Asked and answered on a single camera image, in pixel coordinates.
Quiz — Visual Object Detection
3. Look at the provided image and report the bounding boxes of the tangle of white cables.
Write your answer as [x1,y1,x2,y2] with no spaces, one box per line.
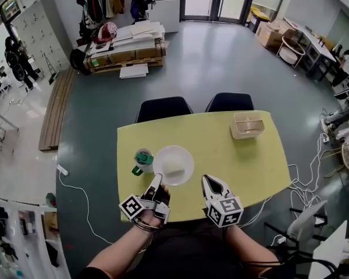
[287,132,330,216]

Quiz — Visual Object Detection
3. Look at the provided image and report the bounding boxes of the white desk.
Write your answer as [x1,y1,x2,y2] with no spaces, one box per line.
[283,16,338,83]

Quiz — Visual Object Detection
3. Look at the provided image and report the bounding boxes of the green broom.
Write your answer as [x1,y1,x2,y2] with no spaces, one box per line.
[43,52,59,85]

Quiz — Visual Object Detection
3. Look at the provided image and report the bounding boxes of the round white side table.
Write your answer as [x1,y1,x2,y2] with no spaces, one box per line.
[276,35,307,69]

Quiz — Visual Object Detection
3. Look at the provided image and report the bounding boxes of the grey lockers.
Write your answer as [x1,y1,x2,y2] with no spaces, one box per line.
[11,0,71,76]

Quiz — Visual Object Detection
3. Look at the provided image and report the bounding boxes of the dark bead bracelet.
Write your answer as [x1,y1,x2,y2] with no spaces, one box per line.
[133,217,161,231]

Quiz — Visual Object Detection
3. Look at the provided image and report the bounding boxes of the small green object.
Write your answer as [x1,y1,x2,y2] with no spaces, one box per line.
[45,192,58,208]

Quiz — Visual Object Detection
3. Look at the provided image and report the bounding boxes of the black round bag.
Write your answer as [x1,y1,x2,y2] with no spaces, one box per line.
[70,48,90,71]

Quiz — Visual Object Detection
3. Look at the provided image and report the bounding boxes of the yellow-green oval table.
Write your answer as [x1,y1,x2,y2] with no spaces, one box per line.
[116,110,292,223]

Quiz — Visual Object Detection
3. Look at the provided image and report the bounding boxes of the brown cardboard boxes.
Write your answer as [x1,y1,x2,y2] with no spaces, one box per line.
[255,19,298,49]

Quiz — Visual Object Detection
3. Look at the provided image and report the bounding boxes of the white tumbler with green lid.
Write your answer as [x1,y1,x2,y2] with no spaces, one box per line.
[131,148,155,176]

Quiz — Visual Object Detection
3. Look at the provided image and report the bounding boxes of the yellow-lid bin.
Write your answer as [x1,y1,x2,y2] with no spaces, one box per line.
[248,7,271,33]

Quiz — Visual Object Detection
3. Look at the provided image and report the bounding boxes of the beige organizer box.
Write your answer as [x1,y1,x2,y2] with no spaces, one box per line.
[229,112,265,141]

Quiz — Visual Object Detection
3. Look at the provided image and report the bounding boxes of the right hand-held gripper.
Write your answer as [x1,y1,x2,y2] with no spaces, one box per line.
[201,174,244,228]

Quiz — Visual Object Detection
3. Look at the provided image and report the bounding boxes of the wooden floor planks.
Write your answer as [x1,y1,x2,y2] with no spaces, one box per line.
[38,67,77,152]

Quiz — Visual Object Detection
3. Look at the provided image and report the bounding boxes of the white shelving rack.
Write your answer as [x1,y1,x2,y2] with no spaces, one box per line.
[0,195,65,279]

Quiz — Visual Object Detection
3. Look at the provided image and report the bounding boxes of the clothes rack with coats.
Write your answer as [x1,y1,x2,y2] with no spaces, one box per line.
[76,0,158,38]

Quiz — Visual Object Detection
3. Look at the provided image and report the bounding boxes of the cardboard boxes on pallet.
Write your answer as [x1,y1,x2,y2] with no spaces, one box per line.
[83,39,167,74]

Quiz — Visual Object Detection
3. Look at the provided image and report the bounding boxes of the stack of white boards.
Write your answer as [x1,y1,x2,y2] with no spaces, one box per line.
[112,21,166,52]

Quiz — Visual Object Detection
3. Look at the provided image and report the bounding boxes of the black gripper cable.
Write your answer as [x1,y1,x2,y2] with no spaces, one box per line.
[238,259,338,276]

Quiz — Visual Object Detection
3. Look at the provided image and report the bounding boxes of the person's right forearm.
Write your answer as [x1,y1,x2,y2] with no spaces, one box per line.
[222,224,280,273]

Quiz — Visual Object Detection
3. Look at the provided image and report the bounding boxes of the flat white board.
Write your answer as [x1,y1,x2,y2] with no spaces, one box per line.
[119,63,149,79]

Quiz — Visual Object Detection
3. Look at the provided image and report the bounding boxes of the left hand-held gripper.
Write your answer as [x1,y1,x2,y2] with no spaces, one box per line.
[118,173,172,224]

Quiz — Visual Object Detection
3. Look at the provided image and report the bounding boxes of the white round bowl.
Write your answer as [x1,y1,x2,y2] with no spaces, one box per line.
[152,145,195,187]

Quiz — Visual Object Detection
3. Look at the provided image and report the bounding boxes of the person's left forearm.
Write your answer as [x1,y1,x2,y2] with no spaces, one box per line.
[87,222,161,273]

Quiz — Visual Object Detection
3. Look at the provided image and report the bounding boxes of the white power cable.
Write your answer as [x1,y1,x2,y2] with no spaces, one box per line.
[58,173,115,245]

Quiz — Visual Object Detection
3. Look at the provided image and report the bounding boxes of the dark blue chair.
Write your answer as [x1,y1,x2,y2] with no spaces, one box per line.
[135,96,194,124]
[205,92,255,113]

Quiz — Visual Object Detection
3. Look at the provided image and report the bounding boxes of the red floral bag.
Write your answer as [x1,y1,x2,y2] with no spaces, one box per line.
[94,22,118,44]

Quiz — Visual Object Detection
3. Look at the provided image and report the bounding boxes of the person's black clothing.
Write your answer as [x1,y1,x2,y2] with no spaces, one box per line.
[75,221,297,279]

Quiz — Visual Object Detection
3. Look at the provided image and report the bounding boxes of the small white table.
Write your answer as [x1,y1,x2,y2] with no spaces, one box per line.
[0,110,20,151]

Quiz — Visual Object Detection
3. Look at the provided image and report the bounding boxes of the person's left hand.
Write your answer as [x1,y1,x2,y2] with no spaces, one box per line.
[138,210,165,229]

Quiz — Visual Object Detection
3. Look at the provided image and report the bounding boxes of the white cabinet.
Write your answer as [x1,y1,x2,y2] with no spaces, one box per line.
[155,0,181,34]

